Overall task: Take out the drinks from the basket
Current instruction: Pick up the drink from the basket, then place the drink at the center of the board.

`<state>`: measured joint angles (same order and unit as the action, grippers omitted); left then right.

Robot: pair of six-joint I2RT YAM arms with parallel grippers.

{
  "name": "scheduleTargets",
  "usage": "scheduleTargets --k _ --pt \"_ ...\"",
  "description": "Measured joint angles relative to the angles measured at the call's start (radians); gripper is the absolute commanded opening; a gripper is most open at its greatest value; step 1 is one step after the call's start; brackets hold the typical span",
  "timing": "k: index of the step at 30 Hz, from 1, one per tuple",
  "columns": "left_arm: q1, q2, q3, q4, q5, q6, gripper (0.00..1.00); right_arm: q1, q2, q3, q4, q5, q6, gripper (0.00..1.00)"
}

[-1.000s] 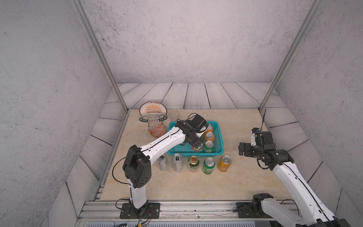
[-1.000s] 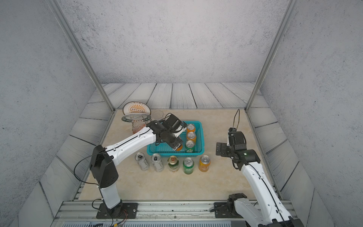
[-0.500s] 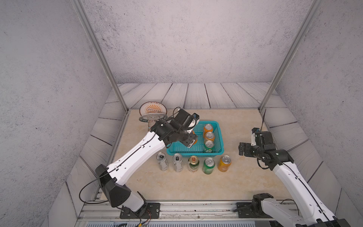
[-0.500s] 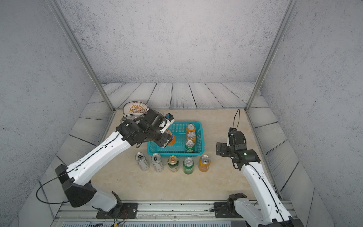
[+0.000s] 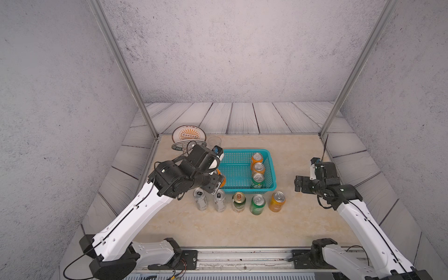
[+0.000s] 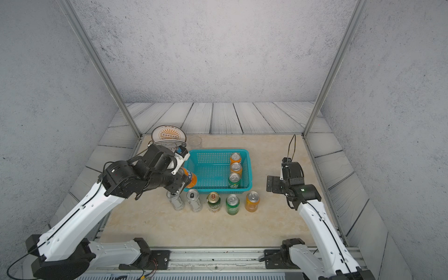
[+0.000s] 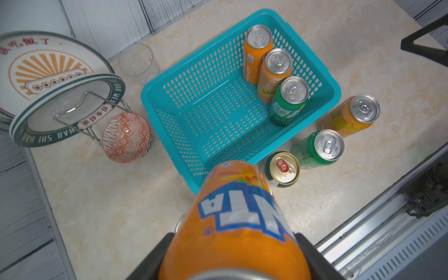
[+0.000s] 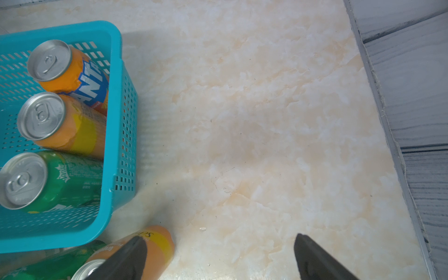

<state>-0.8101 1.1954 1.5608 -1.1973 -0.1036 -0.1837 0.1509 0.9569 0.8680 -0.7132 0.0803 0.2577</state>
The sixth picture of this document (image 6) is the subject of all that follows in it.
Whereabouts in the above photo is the green soda can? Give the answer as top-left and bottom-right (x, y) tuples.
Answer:
(226, 194), (240, 215)
(228, 173), (241, 189)

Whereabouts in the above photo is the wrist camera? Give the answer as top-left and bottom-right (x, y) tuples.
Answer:
(171, 146), (190, 175)
(280, 157), (292, 181)

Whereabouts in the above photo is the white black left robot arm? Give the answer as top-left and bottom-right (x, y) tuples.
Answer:
(26, 143), (192, 280)

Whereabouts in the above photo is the upright plate with sunburst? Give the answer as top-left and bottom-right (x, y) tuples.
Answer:
(151, 125), (187, 142)

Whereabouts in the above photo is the right aluminium frame post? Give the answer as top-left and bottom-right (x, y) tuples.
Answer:
(302, 0), (368, 139)

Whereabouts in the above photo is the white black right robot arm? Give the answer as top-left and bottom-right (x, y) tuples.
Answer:
(259, 157), (375, 280)

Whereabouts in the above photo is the green rimmed flat plate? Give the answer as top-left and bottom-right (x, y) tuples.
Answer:
(154, 139), (187, 152)

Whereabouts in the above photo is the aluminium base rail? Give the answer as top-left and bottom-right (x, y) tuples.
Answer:
(78, 247), (305, 280)

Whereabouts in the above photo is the silver drink can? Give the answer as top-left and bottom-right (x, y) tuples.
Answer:
(166, 191), (185, 211)
(187, 189), (203, 212)

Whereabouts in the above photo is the green gold beer can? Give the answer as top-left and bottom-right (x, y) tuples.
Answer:
(206, 192), (221, 212)

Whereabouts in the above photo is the clear drinking glass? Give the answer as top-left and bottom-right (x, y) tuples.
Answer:
(188, 135), (203, 150)

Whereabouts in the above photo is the left aluminium frame post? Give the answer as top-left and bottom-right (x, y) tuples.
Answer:
(57, 0), (142, 139)

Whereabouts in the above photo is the orange soda can front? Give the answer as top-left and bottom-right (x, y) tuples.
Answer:
(183, 168), (198, 189)

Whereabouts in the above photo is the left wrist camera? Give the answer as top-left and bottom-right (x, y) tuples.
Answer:
(171, 146), (190, 175)

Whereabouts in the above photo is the aluminium frame post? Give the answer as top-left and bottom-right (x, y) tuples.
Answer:
(57, 0), (142, 139)
(302, 0), (368, 139)

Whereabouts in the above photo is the teal plastic basket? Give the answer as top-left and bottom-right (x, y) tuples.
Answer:
(183, 149), (253, 194)

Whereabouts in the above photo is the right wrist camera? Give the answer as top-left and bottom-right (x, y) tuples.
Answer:
(280, 157), (292, 181)

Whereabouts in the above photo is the orange soda can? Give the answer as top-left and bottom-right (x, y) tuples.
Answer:
(230, 162), (243, 177)
(183, 168), (198, 189)
(245, 191), (260, 212)
(230, 152), (242, 165)

